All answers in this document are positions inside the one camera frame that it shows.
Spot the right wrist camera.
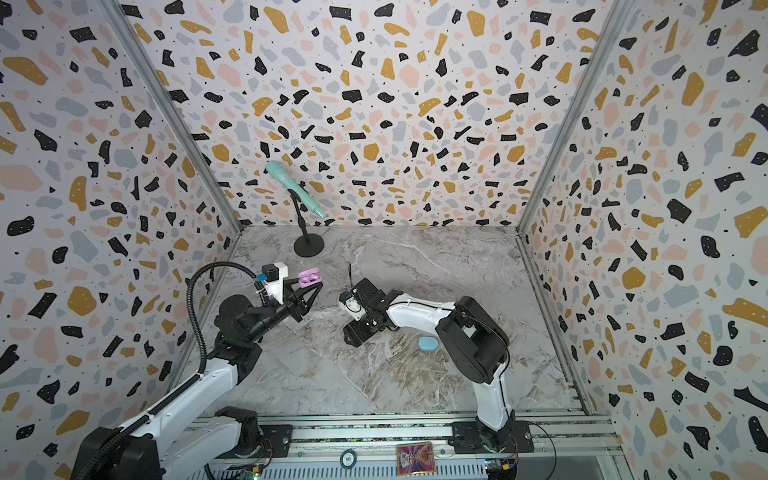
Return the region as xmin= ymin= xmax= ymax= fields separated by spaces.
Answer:
xmin=338 ymin=290 xmax=364 ymax=320

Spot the colourful square card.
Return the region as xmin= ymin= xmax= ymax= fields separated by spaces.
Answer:
xmin=396 ymin=442 xmax=436 ymax=476

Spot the pink earbud case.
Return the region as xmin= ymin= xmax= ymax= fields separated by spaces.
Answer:
xmin=298 ymin=268 xmax=323 ymax=288

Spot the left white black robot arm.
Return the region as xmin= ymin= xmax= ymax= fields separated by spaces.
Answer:
xmin=72 ymin=279 xmax=323 ymax=479

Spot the black microphone stand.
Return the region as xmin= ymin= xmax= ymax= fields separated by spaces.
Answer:
xmin=289 ymin=190 xmax=325 ymax=258

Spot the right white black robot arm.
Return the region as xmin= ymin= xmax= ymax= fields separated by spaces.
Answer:
xmin=338 ymin=278 xmax=515 ymax=452

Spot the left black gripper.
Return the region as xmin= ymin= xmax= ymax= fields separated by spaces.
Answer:
xmin=248 ymin=276 xmax=325 ymax=347

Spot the blue earbud case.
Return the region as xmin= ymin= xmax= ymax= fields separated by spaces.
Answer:
xmin=417 ymin=336 xmax=439 ymax=352

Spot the mint green microphone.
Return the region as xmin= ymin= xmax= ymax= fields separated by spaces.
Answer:
xmin=266 ymin=161 xmax=327 ymax=219

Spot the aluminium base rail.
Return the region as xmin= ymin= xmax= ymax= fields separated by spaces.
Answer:
xmin=194 ymin=410 xmax=633 ymax=479

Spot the round black white button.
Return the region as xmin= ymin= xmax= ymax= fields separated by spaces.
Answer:
xmin=339 ymin=449 xmax=357 ymax=470

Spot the left black corrugated cable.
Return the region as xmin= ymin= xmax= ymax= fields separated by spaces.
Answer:
xmin=71 ymin=261 xmax=259 ymax=480

